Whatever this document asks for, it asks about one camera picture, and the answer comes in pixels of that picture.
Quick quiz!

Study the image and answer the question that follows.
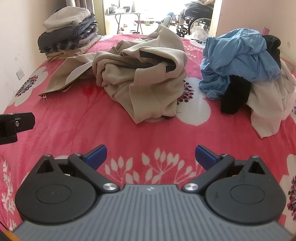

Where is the folding table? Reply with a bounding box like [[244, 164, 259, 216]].
[[105, 11, 142, 34]]

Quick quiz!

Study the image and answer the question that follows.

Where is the black wheelchair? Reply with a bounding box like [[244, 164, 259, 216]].
[[177, 1, 212, 37]]

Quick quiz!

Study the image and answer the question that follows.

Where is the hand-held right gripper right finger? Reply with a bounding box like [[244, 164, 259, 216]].
[[182, 145, 266, 193]]

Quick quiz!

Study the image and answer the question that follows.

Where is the white garment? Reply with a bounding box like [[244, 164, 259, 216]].
[[247, 58, 296, 139]]

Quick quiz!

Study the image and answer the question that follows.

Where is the teal chair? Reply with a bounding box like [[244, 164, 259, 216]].
[[162, 13, 174, 26]]

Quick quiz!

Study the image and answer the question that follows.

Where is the stack of folded clothes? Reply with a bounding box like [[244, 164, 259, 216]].
[[38, 6, 102, 62]]

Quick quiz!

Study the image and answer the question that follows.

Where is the pink floral blanket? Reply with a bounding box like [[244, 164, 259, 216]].
[[0, 34, 296, 232]]

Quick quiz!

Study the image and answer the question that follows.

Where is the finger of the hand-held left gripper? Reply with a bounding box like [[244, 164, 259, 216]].
[[0, 112, 36, 145]]

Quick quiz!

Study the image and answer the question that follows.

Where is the light blue garment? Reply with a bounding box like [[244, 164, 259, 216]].
[[199, 28, 282, 100]]

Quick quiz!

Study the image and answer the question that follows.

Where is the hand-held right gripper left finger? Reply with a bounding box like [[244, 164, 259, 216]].
[[35, 145, 119, 193]]

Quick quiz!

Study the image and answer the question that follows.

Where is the black garment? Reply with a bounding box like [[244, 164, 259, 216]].
[[220, 35, 282, 114]]

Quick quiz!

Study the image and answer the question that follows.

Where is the beige zip jacket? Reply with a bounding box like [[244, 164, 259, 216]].
[[38, 24, 188, 125]]

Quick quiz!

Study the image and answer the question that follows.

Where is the white plastic bag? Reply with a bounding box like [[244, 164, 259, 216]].
[[191, 25, 208, 40]]

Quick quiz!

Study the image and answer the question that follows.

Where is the grey curtain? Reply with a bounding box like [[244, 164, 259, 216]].
[[66, 0, 95, 14]]

